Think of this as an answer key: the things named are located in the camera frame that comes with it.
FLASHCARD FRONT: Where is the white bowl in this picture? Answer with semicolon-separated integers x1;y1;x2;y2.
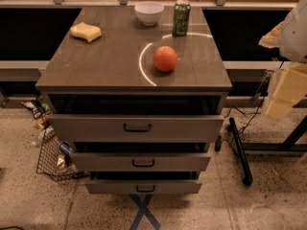
134;1;164;26

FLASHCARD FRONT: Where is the black cable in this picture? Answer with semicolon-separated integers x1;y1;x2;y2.
220;96;270;151

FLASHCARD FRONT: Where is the black wire basket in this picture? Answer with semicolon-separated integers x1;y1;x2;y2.
36;134;88;182

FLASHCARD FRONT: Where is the blue tape cross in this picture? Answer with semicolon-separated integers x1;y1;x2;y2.
130;195;161;230

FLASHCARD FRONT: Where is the snack bags pile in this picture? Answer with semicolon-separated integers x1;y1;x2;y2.
22;100;54;147

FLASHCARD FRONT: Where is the green soda can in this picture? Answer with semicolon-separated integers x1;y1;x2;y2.
173;0;191;36

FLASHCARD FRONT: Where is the black metal table leg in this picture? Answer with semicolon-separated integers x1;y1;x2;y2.
229;118;253;186

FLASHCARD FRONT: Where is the top grey drawer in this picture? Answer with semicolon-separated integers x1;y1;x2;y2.
49;114;224;143

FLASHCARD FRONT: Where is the middle grey drawer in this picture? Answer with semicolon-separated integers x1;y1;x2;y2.
71;152;210;172

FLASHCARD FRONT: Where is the bottom grey drawer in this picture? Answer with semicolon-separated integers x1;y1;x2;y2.
84;180;201;195

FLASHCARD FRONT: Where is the red apple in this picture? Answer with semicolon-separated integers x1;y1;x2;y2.
153;46;177;73

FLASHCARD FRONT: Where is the yellow sponge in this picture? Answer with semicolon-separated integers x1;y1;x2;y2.
70;22;102;42

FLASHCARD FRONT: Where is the grey drawer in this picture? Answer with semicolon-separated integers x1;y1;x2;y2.
71;152;210;172
84;180;201;195
49;114;224;143

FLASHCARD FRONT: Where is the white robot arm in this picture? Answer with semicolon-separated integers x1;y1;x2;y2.
259;0;307;120

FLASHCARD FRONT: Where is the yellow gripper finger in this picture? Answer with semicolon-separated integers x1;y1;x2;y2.
263;62;307;121

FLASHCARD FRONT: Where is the grey drawer cabinet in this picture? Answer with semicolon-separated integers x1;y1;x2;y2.
36;7;231;182

